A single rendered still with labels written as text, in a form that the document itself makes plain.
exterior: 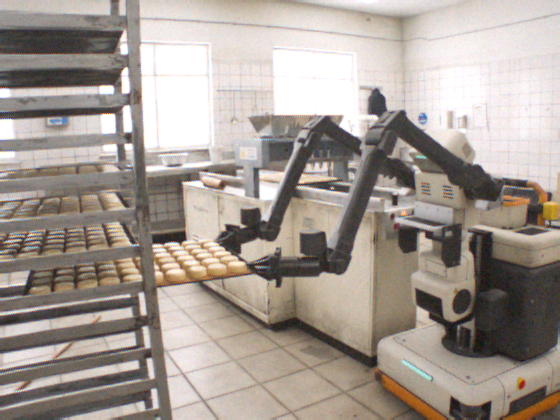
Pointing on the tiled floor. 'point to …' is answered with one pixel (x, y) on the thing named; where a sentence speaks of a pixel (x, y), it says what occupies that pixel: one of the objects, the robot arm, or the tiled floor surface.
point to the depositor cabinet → (195, 199)
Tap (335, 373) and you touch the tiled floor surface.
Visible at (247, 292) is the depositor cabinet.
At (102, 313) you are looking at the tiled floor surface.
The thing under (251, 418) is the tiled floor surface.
